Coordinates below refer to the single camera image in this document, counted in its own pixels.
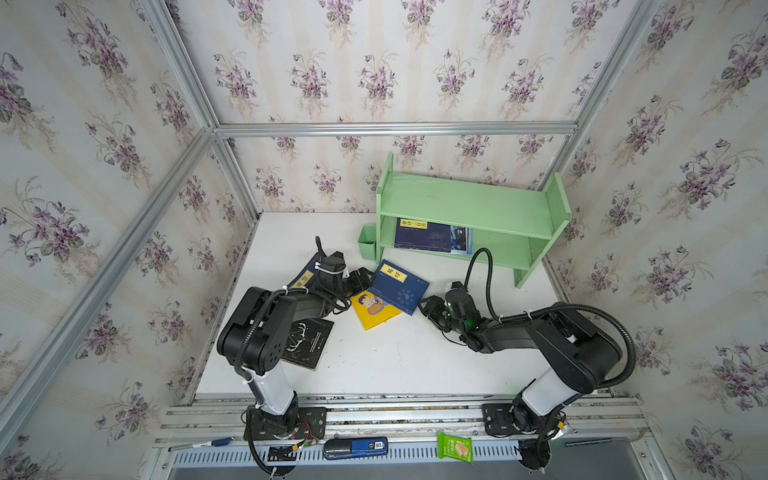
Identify dark blue thick book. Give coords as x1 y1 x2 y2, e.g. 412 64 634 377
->
394 218 452 253

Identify sci-fi cover magazine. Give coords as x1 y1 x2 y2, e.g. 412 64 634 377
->
449 226 473 255

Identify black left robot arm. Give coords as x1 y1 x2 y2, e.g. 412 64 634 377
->
216 237 374 417

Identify dark blue book under arm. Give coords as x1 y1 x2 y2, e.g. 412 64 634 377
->
287 252 326 290

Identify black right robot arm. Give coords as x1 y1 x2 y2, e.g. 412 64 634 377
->
419 248 638 418

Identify blue book yellow label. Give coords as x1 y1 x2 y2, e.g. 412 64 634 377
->
369 260 430 315

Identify yellow cartoon cover book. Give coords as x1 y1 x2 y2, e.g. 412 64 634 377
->
351 290 402 331

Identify green pen holder cup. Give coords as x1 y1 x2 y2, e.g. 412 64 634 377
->
357 224 377 261

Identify black cover book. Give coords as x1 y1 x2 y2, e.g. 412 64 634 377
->
282 318 334 370

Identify green wooden bookshelf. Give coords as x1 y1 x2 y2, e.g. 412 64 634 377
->
375 153 572 289

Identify green snack packet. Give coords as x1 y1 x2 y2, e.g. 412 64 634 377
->
437 432 474 465

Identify blue black handheld device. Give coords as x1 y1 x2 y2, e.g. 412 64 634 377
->
322 437 389 461

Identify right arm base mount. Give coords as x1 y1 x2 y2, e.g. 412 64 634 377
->
481 402 566 439

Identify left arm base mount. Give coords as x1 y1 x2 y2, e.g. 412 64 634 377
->
243 406 328 442

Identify blue pen on rail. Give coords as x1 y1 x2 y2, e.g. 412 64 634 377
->
167 437 235 452

